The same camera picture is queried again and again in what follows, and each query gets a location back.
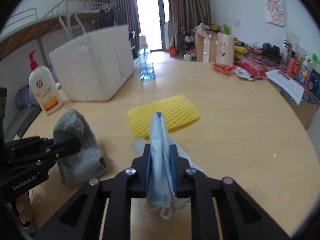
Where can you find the black headphones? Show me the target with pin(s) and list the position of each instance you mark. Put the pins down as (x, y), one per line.
(272, 52)

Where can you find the wooden smiley chair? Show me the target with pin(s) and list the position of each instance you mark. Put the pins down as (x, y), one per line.
(225, 49)

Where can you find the red pump lotion bottle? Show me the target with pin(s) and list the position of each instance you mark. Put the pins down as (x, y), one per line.
(43, 87)

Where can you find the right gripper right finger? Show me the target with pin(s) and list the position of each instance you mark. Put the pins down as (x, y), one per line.
(220, 209)

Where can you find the person's left hand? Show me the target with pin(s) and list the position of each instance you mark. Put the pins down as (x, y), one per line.
(24, 209)

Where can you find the anime wall picture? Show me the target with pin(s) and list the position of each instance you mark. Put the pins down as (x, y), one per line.
(274, 12)

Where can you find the grey metal bunk bed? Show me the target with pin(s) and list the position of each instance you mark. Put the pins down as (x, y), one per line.
(54, 20)

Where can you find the glass balcony door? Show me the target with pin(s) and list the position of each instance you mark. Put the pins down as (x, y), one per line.
(153, 20)

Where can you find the red snack packet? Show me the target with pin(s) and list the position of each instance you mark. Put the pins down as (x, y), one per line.
(256, 71)

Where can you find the orange bag on floor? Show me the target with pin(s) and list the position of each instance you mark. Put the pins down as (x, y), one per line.
(172, 51)

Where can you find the white foam box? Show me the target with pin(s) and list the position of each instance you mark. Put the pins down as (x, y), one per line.
(94, 66)

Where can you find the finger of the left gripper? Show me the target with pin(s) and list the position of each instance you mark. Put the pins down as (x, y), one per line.
(62, 149)
(26, 144)

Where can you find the left brown curtain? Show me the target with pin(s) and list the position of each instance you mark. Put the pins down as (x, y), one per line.
(117, 5)

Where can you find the wooden drawer desk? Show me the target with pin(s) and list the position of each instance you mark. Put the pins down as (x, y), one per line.
(205, 46)

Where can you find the blue plaid quilt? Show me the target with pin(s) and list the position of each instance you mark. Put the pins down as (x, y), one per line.
(25, 98)

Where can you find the grey cloth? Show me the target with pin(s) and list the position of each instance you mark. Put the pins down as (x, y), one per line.
(84, 159)

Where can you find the yellow foam net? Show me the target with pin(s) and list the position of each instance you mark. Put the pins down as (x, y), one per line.
(177, 111)

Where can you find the right brown curtain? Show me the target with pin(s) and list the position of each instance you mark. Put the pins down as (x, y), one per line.
(186, 14)

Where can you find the brown curtain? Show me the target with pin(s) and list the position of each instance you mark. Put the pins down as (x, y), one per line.
(117, 5)
(186, 14)

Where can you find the blue sanitizer bottle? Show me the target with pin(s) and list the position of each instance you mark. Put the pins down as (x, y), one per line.
(146, 68)

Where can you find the white printed paper sheet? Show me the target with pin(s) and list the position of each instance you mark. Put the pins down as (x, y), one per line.
(287, 84)

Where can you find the light blue face mask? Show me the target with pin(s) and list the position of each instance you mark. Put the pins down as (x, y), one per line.
(161, 192)

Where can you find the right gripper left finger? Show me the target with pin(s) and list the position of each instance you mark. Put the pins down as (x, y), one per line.
(101, 209)

